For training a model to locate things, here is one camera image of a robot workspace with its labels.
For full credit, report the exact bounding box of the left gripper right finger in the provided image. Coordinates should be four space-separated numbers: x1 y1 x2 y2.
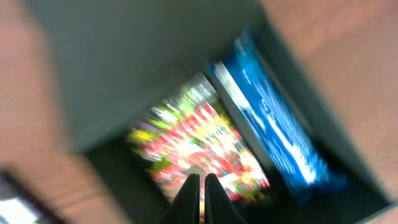
205 174 247 224

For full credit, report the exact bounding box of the blue Oreo cookie pack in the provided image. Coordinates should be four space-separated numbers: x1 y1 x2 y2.
209 31 348 202

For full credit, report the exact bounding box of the Haribo gummy candy bag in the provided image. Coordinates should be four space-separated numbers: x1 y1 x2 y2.
127 77 271 222

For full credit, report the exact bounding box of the dark green box with lid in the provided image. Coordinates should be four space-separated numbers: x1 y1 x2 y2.
28 0 395 223

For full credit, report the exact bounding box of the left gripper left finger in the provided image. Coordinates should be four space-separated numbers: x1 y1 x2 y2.
160 174 200 224

